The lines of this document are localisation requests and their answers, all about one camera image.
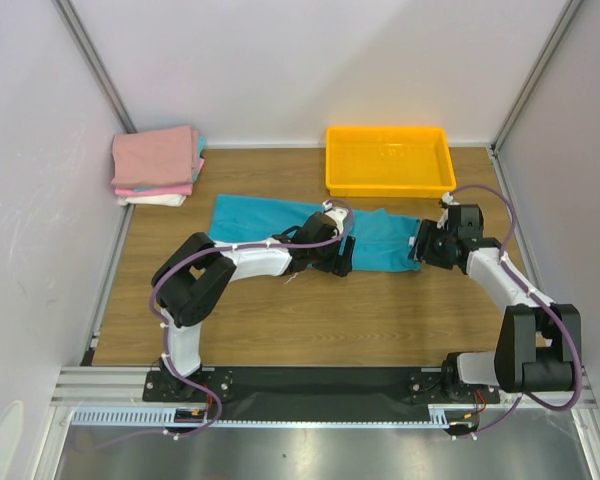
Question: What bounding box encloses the white folded shirt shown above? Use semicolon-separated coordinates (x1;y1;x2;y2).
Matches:
117;194;187;207

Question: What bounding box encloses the white slotted cable duct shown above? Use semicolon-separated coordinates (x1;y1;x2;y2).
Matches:
71;406;450;430

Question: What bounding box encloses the bright pink folded shirt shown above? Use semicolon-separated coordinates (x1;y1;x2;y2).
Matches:
114;158;205;197

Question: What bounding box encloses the teal t shirt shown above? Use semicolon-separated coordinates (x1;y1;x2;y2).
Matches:
208;194;420;273

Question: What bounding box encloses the aluminium corner post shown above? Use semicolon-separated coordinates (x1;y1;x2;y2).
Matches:
51;0;137;134
491;0;585;155

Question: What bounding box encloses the dusty pink folded shirt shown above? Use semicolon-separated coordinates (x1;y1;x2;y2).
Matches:
111;126;199;189

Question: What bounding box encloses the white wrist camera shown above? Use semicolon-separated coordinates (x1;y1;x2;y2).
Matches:
322;200;352;234
438;192;458;227

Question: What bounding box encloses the yellow plastic tray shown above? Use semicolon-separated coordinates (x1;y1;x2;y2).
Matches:
325;126;457;199

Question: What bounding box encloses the aluminium frame rail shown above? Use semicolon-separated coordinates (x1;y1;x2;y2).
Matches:
49;364;599;407

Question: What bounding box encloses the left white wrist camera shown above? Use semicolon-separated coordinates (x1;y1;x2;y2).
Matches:
322;200;352;234

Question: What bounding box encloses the right aluminium corner post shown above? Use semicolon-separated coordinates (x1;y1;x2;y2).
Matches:
491;0;585;155

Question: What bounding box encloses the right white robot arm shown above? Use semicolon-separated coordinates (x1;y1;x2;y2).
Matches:
411;197;582;402

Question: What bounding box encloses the left aluminium corner post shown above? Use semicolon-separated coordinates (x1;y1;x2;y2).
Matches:
51;0;137;134

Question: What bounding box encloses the light blue folded shirt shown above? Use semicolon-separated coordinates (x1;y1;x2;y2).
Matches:
133;135;206;193

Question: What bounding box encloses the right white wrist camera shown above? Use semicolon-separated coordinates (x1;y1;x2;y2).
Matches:
438;192;458;227

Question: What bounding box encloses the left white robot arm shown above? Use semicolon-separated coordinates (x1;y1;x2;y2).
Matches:
149;202;355;400

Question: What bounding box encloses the small pink thread scrap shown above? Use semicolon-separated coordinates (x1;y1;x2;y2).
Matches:
284;272;300;285

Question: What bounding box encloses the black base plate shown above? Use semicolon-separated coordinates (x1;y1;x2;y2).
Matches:
142;365;501;424

